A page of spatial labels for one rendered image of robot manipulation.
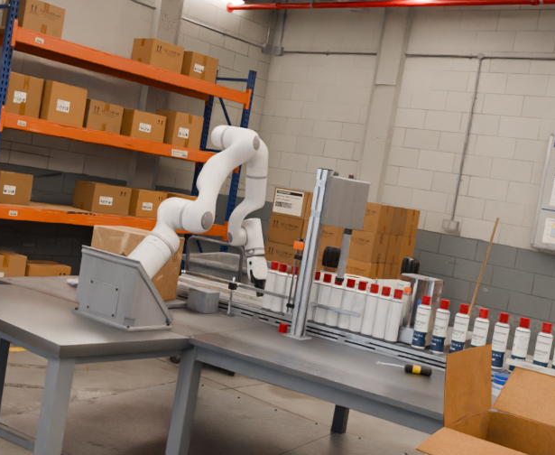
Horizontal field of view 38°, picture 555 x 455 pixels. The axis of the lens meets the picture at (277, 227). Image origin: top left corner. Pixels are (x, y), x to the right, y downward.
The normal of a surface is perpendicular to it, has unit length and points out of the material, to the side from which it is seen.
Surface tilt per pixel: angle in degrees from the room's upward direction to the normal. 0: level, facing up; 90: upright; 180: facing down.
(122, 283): 90
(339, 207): 90
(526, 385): 33
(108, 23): 90
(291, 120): 90
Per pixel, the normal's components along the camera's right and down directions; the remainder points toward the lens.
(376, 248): 0.80, 0.16
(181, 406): -0.51, -0.04
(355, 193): 0.40, 0.11
